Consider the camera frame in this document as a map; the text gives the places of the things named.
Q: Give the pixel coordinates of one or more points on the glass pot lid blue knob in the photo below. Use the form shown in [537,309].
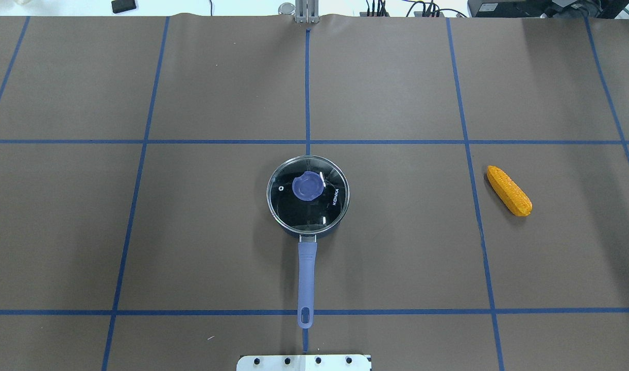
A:
[308,195]

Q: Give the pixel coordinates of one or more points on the yellow corn cob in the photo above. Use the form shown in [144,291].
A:
[514,198]

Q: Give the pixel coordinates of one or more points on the small metal cylinder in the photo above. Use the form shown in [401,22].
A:
[287,9]

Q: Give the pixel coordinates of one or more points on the small black box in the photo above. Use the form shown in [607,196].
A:
[120,6]

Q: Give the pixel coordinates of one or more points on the black monitor base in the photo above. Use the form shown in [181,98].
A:
[546,9]

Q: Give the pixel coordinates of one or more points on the dark blue saucepan with handle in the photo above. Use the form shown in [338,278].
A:
[307,252]

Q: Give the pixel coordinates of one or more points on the aluminium frame post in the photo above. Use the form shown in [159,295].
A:
[307,11]

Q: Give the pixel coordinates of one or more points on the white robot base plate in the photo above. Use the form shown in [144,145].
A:
[305,362]

